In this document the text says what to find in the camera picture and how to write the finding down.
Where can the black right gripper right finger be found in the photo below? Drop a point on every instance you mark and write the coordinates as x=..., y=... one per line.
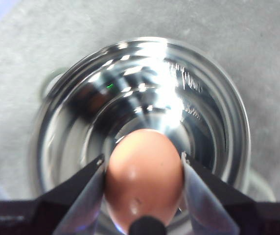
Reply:
x=223, y=208

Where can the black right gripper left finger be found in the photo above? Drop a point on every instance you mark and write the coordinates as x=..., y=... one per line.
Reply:
x=56, y=210

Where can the brown egg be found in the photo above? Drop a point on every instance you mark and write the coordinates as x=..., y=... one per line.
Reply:
x=143, y=171

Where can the green electric cooking pot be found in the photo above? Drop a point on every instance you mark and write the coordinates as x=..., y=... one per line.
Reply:
x=154, y=80

